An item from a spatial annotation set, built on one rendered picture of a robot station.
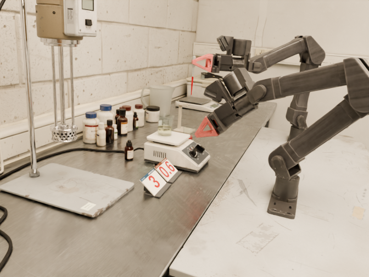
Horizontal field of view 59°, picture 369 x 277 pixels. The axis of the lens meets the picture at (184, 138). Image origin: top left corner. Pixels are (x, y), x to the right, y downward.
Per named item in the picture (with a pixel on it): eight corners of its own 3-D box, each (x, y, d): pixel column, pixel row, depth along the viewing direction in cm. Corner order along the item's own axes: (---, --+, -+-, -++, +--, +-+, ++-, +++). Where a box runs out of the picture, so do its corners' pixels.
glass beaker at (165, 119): (154, 137, 111) (155, 114, 109) (158, 133, 116) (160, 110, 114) (172, 139, 110) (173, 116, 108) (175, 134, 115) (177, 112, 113)
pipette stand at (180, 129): (195, 130, 153) (197, 103, 149) (188, 134, 146) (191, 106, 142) (180, 127, 156) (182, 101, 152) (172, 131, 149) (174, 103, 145)
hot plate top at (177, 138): (191, 137, 116) (191, 134, 116) (178, 146, 105) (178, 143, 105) (160, 131, 120) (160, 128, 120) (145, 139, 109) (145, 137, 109)
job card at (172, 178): (182, 172, 105) (183, 160, 104) (172, 183, 97) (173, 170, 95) (164, 169, 107) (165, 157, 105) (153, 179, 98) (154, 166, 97)
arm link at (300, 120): (298, 115, 136) (310, 116, 138) (288, 110, 145) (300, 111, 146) (295, 130, 138) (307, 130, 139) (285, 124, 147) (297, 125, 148)
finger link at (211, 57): (194, 53, 123) (218, 55, 125) (190, 51, 129) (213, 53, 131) (192, 71, 125) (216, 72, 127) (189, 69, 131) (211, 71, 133)
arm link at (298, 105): (291, 125, 139) (311, 46, 130) (284, 121, 145) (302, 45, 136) (304, 126, 140) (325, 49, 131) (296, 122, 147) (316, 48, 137)
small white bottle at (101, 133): (106, 143, 126) (106, 121, 123) (105, 146, 123) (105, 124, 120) (96, 143, 125) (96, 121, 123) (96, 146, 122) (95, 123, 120)
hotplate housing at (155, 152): (210, 161, 116) (212, 140, 114) (197, 174, 104) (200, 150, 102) (154, 149, 124) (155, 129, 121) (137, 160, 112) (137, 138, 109)
